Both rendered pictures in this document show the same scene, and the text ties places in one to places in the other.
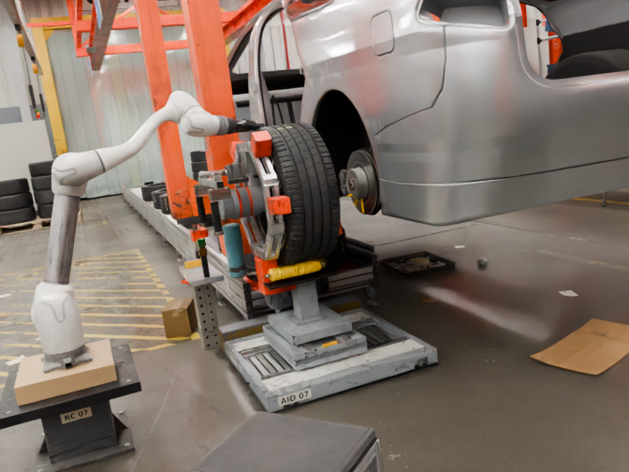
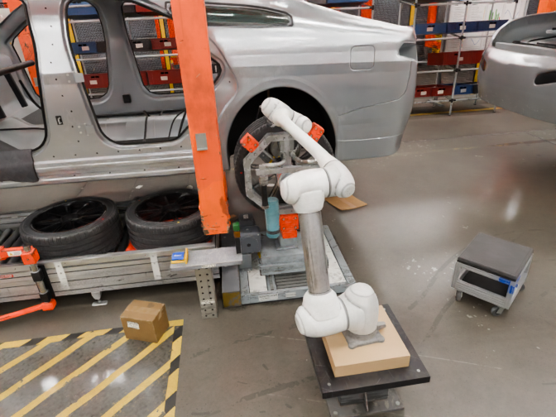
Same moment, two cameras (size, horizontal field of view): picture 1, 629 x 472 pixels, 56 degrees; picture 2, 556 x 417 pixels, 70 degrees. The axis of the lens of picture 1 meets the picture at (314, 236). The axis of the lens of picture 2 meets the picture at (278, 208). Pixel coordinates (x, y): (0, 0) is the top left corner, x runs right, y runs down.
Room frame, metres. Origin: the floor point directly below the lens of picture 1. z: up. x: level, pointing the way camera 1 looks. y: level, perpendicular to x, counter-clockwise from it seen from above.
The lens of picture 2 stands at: (2.30, 2.55, 1.82)
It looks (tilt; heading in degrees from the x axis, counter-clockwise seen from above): 27 degrees down; 284
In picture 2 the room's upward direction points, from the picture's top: 3 degrees counter-clockwise
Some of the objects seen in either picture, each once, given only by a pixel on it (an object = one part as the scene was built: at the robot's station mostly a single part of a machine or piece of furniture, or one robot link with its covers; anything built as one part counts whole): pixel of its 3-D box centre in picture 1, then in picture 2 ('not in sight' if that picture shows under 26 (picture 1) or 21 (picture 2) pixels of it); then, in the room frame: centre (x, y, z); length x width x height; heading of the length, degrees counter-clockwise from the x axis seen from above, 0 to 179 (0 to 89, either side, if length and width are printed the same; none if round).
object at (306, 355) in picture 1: (312, 337); (290, 253); (2.82, 0.08, 0.13); 0.50 x 0.36 x 0.10; 20
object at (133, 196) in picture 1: (162, 201); not in sight; (9.89, 2.42, 0.20); 6.82 x 0.86 x 0.39; 20
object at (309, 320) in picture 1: (304, 299); (285, 232); (2.85, 0.09, 0.32); 0.40 x 0.30 x 0.28; 20
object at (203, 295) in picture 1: (205, 310); (206, 288); (3.26, 0.66, 0.21); 0.10 x 0.10 x 0.42; 20
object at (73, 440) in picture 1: (78, 410); (357, 364); (2.28, 1.05, 0.15); 0.50 x 0.50 x 0.30; 21
